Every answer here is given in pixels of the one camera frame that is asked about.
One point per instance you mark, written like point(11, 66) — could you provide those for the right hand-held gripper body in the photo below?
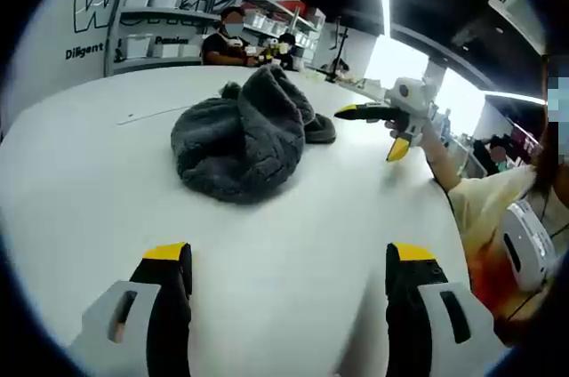
point(411, 103)

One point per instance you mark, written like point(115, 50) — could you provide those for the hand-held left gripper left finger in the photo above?
point(151, 306)

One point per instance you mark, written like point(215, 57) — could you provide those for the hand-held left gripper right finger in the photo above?
point(422, 306)

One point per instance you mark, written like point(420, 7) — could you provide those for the dark grey fluffy towel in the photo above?
point(249, 141)

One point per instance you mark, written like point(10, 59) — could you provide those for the person's right hand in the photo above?
point(395, 127)

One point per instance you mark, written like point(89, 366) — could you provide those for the black tripod stand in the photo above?
point(338, 50)

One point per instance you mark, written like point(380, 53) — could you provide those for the operator in yellow shirt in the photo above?
point(498, 221)

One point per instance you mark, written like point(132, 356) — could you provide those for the white chest-worn device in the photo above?
point(526, 243)

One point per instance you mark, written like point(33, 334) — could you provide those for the white table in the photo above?
point(275, 226)

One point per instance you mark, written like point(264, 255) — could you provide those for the ceiling air conditioner vent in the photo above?
point(515, 5)

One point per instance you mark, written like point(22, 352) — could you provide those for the grey metal shelving unit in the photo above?
point(195, 17)

